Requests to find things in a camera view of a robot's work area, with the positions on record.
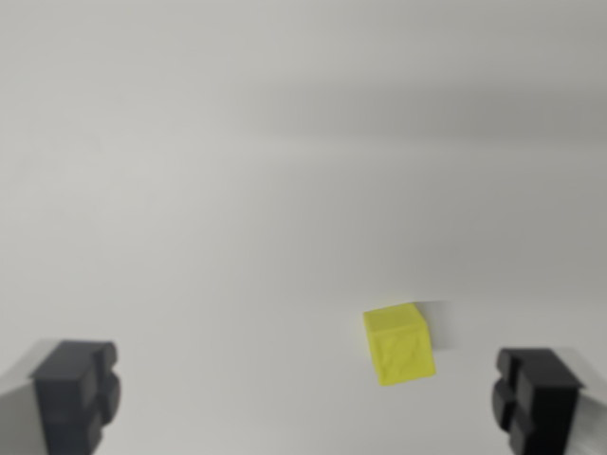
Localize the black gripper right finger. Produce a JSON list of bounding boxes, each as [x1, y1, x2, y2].
[[489, 347, 607, 455]]

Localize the yellow embossed cube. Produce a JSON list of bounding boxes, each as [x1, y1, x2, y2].
[[362, 301, 437, 388]]

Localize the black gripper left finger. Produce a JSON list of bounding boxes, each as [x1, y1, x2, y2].
[[0, 337, 123, 455]]

